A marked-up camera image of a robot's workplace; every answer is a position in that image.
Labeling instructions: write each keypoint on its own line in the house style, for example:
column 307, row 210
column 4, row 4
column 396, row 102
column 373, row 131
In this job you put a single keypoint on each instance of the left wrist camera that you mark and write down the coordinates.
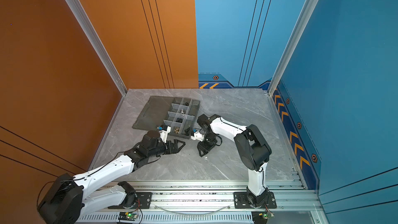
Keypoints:
column 164, row 130

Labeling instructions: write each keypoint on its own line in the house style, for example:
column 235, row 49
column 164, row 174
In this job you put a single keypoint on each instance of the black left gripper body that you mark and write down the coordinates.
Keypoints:
column 166, row 149

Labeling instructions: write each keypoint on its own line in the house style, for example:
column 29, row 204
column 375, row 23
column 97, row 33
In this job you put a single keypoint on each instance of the grey plastic organizer box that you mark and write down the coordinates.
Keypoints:
column 164, row 110

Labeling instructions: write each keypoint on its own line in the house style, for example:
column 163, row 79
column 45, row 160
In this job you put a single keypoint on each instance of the left green circuit board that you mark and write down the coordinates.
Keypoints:
column 127, row 217

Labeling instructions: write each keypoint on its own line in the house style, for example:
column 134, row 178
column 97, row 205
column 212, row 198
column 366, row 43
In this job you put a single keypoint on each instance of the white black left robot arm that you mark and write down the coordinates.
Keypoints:
column 72, row 197

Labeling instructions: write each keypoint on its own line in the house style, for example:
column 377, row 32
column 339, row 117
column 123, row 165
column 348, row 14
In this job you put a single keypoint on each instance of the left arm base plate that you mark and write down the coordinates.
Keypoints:
column 140, row 200

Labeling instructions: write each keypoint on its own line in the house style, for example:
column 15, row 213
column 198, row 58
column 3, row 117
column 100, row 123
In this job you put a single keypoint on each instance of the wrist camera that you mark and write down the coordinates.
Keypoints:
column 164, row 130
column 200, row 127

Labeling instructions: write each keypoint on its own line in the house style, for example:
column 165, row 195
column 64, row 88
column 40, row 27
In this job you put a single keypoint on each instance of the right aluminium corner post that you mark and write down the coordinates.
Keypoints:
column 300, row 25

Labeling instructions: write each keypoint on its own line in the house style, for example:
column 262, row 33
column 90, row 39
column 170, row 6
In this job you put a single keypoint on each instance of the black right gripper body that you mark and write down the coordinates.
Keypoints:
column 207, row 143

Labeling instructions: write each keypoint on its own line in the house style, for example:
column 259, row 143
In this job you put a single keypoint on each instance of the aluminium corner post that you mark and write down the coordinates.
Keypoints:
column 81, row 16
column 300, row 25

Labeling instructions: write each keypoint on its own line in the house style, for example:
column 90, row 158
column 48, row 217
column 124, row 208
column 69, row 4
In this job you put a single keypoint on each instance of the large black bolt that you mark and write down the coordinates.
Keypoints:
column 187, row 131

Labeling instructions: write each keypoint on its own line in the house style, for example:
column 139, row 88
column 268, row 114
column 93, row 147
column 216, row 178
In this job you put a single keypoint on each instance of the left aluminium corner post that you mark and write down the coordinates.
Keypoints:
column 81, row 16

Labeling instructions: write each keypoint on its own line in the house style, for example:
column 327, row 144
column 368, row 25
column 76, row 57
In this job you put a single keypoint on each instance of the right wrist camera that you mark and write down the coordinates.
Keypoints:
column 200, row 127

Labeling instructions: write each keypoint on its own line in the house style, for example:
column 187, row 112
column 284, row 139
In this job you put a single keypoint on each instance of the aluminium front rail frame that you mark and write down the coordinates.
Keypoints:
column 177, row 199

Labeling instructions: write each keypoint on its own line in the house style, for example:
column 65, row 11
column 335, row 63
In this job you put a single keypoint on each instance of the right circuit board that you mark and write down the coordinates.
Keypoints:
column 262, row 217

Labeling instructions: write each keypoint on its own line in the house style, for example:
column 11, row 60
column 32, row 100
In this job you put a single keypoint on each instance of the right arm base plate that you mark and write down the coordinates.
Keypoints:
column 248, row 200

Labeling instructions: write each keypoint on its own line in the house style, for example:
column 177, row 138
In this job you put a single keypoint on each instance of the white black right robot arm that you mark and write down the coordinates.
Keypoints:
column 253, row 149

